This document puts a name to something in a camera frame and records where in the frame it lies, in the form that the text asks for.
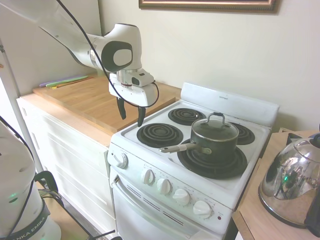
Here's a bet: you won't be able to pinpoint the glass pot lid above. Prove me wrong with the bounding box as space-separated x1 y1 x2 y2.
191 112 239 143

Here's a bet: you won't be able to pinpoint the black box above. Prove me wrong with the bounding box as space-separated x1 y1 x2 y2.
285 132 314 145

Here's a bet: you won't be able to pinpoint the colourful flat utensils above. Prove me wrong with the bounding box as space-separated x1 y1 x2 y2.
45 75 89 88

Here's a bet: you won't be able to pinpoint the black floor cables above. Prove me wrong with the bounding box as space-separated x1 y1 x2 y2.
34 170 116 240

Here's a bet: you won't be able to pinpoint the black camera cable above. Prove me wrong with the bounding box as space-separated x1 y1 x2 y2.
0 0 160 237

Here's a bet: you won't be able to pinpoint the white oven door handle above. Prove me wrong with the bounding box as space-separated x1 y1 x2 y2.
111 174 198 238

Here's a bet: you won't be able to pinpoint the orange flat utensil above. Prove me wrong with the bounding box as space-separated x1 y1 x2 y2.
51 76 95 90

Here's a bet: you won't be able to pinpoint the dark saucepan with long handle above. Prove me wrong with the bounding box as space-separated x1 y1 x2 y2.
159 131 240 162

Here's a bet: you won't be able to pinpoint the chrome kettle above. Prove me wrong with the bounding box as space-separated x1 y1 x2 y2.
257 133 320 237

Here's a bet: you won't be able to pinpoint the gold picture frame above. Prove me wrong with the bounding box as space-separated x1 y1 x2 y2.
138 0 281 15

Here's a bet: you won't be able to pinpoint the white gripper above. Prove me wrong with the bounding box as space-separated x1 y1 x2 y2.
108 72 156 128

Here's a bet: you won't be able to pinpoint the white cabinet with wooden counter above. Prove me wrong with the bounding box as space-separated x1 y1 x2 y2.
16 81 183 238

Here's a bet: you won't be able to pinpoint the medium black coil burner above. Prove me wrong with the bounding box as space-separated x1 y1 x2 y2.
136 122 184 149

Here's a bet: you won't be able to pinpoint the white stand pole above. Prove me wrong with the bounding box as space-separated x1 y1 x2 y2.
0 37 39 175

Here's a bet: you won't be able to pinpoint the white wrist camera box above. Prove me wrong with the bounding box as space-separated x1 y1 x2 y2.
129 70 155 87

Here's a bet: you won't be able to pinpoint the white stove knob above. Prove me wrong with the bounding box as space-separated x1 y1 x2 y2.
156 177 173 196
192 200 213 219
140 168 156 186
172 188 191 207
113 152 129 169

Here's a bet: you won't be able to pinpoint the large wooden cutting board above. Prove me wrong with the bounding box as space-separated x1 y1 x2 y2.
32 76 177 134

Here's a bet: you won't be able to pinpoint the large black coil burner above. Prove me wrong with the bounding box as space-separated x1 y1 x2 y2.
177 138 249 180

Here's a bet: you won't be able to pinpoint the white electric stove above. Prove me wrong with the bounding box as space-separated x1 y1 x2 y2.
107 81 280 240

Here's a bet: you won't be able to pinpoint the small black coil burner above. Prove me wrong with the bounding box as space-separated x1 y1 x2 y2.
167 107 207 127
231 121 256 146

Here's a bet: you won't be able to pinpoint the purple flat utensil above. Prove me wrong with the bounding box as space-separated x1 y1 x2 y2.
39 81 61 88

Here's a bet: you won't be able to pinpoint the light wooden side table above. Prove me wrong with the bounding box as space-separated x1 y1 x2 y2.
231 127 320 240

